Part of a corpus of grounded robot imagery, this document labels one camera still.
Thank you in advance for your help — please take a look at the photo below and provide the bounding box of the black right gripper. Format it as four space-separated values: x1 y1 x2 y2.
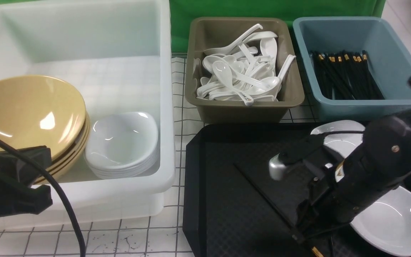
291 143 406 244

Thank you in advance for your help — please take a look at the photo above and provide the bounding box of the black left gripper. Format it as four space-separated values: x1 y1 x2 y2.
0 151 53 217

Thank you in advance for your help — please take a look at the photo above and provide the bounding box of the white square dish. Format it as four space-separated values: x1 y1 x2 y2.
309 120 365 169
350 186 411 257

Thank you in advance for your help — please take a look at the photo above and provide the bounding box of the yellow noodle bowl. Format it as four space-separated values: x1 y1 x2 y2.
0 75 87 160

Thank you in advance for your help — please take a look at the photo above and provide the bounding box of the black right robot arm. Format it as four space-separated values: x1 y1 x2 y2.
291 109 411 244

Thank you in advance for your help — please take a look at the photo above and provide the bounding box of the stack of yellow bowls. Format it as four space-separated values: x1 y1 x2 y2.
31 114 91 185

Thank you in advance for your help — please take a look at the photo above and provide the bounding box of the bundle of black chopsticks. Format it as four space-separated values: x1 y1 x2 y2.
310 50 385 100

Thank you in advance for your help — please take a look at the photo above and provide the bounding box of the black serving tray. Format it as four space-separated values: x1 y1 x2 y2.
183 121 411 257

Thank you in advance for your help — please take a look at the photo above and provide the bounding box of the teal plastic chopstick bin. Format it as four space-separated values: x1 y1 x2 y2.
293 16 411 122

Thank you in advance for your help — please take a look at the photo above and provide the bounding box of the stack of white dishes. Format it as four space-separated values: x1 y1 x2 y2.
84 112 159 180

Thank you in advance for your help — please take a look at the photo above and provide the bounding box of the pile of white spoons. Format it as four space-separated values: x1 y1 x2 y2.
196 24 296 107

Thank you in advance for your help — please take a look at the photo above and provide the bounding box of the olive plastic spoon bin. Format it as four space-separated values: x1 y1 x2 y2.
184 17 305 124

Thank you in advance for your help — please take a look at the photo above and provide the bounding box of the checkered white tablecloth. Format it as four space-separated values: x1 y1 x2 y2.
0 7 411 257

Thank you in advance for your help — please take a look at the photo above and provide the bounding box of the green backdrop cloth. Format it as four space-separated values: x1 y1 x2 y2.
0 0 387 54

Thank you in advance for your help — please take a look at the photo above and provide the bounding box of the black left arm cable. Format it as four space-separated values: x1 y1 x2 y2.
0 123 86 257

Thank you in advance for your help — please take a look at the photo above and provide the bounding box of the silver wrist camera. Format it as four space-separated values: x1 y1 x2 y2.
268 153 299 181

